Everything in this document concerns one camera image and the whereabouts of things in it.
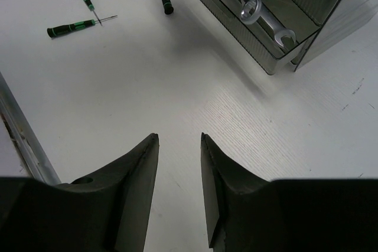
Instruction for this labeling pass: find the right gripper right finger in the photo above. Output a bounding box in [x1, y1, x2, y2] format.
[201, 134, 377, 251]

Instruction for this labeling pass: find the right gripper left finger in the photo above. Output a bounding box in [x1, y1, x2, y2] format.
[1, 133, 159, 251]

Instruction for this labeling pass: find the silver wrench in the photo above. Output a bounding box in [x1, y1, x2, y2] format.
[239, 0, 262, 25]
[260, 9, 296, 51]

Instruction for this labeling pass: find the clear plastic drawer cabinet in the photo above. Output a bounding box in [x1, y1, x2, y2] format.
[200, 0, 377, 75]

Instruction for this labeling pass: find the aluminium table edge rail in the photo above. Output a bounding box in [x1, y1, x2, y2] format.
[1, 76, 61, 185]

